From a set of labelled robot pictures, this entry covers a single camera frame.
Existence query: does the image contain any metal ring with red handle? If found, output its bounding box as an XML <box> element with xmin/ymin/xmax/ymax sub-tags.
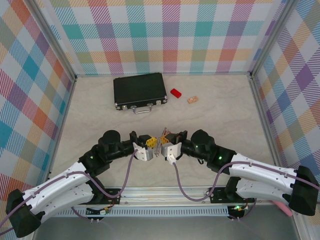
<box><xmin>153</xmin><ymin>126</ymin><xmax>168</xmax><ymax>158</ymax></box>

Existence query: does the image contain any red toy brick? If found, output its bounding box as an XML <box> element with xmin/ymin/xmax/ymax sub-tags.
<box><xmin>170</xmin><ymin>87</ymin><xmax>183</xmax><ymax>99</ymax></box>

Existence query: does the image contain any pink foam piece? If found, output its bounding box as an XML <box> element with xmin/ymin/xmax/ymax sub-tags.
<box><xmin>274</xmin><ymin>199</ymin><xmax>294</xmax><ymax>217</ymax></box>

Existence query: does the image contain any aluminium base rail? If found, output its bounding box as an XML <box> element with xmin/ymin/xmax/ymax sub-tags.
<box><xmin>99</xmin><ymin>186</ymin><xmax>255</xmax><ymax>206</ymax></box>

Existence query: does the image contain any black case with metal handle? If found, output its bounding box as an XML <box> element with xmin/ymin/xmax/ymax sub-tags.
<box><xmin>112</xmin><ymin>72</ymin><xmax>169</xmax><ymax>115</ymax></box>

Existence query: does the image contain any aluminium frame bar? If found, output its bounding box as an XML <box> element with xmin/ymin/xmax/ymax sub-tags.
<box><xmin>249</xmin><ymin>73</ymin><xmax>285</xmax><ymax>173</ymax></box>
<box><xmin>42</xmin><ymin>77</ymin><xmax>78</xmax><ymax>180</ymax></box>

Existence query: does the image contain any slotted grey cable duct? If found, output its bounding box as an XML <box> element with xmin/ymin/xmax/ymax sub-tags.
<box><xmin>53</xmin><ymin>206</ymin><xmax>230</xmax><ymax>217</ymax></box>

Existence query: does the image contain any small wire connector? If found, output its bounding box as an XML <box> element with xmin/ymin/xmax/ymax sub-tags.
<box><xmin>86</xmin><ymin>206</ymin><xmax>111</xmax><ymax>216</ymax></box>

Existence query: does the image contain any thin purple cable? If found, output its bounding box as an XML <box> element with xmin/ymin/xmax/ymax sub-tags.
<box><xmin>71</xmin><ymin>206</ymin><xmax>106</xmax><ymax>224</ymax></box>
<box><xmin>227</xmin><ymin>199</ymin><xmax>260</xmax><ymax>223</ymax></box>

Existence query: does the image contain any aluminium frame post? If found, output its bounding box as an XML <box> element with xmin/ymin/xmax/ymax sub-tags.
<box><xmin>249</xmin><ymin>0</ymin><xmax>298</xmax><ymax>78</ymax></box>
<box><xmin>29</xmin><ymin>0</ymin><xmax>78</xmax><ymax>82</ymax></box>

